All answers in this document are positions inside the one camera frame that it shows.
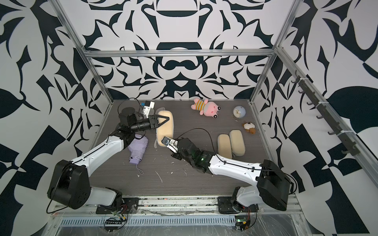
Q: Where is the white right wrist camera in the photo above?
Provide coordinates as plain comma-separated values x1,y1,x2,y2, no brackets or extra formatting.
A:
161,136,178,153

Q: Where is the wall hook rack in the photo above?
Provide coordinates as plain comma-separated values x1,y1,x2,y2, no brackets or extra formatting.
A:
292,71,361,156

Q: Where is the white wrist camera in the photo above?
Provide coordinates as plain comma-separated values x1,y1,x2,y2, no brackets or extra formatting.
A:
161,136,178,153
142,101,155,118

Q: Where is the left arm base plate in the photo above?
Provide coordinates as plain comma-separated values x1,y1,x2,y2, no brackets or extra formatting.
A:
95,197,140,215

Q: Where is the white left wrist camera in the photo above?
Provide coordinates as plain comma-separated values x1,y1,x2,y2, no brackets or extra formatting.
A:
142,101,155,118

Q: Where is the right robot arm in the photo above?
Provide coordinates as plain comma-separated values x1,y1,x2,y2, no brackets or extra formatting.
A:
162,137,291,211

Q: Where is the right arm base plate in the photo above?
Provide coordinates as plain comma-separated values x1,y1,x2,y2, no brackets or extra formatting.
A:
217,197,259,214

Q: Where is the blue alarm clock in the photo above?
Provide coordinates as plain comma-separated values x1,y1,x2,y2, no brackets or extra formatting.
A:
232,106,247,122

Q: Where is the brown white plush toy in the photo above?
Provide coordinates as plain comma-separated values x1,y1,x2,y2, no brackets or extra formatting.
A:
243,122,256,134

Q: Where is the pink plush toy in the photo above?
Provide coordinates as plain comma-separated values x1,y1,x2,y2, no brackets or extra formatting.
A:
191,98,221,119

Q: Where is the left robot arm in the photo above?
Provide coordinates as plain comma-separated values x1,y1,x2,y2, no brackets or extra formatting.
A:
47,107,173,211

